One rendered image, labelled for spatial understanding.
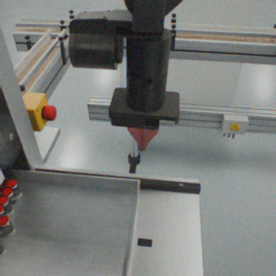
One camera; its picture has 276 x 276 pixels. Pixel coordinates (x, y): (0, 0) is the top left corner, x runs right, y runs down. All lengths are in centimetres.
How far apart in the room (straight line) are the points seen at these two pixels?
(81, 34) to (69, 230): 40
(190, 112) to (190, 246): 98
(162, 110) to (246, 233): 138
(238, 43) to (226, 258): 105
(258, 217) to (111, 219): 129
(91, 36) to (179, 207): 43
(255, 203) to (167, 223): 128
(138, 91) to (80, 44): 10
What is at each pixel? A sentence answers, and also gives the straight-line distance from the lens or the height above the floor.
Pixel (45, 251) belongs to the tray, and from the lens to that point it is 61.
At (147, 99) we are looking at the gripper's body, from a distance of 38.
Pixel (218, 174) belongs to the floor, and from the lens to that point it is 193.
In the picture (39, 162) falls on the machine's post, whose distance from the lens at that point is 74.
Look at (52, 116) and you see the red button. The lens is 70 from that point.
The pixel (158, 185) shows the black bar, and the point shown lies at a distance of 65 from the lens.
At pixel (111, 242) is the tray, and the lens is 60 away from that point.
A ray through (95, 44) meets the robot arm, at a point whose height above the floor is 127.
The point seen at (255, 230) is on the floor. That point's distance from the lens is 175.
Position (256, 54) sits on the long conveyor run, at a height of 89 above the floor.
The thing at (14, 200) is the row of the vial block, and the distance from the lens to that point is 67.
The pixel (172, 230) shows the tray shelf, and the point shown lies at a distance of 61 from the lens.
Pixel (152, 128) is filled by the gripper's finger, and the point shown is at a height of 115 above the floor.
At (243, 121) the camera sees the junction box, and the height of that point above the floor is 54.
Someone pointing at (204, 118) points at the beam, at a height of 51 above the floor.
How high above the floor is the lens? 141
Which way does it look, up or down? 42 degrees down
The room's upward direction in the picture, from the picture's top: straight up
